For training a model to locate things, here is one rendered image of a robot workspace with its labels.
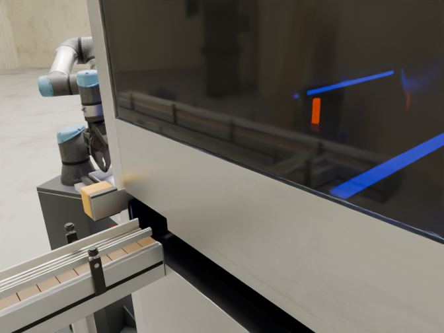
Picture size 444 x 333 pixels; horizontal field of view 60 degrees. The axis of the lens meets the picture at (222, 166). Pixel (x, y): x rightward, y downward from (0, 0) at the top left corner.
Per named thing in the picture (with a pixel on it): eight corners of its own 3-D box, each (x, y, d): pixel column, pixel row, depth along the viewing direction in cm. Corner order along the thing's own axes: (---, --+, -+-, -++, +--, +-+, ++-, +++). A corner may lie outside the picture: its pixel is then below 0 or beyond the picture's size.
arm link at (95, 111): (107, 103, 134) (84, 107, 129) (109, 115, 136) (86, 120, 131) (98, 100, 140) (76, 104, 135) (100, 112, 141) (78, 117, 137)
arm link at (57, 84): (53, 35, 171) (34, 75, 132) (79, 34, 173) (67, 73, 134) (59, 60, 178) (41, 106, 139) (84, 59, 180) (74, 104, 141)
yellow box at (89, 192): (121, 213, 101) (117, 187, 99) (95, 222, 97) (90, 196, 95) (109, 203, 107) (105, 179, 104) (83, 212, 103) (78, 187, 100)
